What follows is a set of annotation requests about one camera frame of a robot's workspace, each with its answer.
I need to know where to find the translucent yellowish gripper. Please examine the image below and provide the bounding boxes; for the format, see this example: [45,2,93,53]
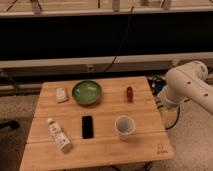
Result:
[160,105,180,128]

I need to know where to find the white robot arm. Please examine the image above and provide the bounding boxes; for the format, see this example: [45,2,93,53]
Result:
[157,61,213,129]

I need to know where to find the white ceramic cup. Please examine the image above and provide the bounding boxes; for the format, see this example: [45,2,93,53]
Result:
[115,115,135,140]

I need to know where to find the green ceramic bowl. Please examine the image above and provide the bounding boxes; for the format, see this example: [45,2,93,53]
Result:
[72,80,102,105]

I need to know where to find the wooden table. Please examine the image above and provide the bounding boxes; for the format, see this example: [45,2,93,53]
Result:
[20,77,174,171]

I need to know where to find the black rectangular phone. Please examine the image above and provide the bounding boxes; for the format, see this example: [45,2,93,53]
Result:
[82,116,94,139]

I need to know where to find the small white packet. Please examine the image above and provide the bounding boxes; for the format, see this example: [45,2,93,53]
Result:
[56,87,68,103]

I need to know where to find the white tube with label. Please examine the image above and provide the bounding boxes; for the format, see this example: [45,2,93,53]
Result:
[47,118,71,153]

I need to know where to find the black cables beside table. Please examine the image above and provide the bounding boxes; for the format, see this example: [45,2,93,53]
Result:
[147,75,182,131]

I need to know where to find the black hanging cable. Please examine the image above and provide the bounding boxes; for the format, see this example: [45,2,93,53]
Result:
[103,4,135,74]

